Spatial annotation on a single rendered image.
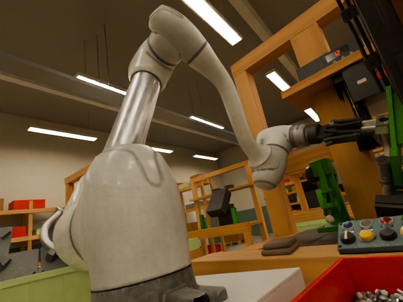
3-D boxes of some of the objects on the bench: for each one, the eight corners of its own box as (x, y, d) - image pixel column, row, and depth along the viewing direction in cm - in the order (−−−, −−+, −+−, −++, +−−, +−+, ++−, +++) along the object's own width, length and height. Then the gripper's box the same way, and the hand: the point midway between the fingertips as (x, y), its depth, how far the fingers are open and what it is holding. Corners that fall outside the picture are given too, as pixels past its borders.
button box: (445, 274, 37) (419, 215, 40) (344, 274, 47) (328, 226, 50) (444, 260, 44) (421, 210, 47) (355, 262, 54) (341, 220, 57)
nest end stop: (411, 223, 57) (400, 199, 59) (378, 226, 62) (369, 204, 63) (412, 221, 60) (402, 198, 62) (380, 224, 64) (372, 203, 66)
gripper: (300, 139, 82) (386, 130, 65) (310, 114, 91) (388, 100, 74) (307, 156, 85) (390, 151, 68) (316, 130, 94) (392, 120, 77)
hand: (375, 126), depth 74 cm, fingers closed on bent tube, 3 cm apart
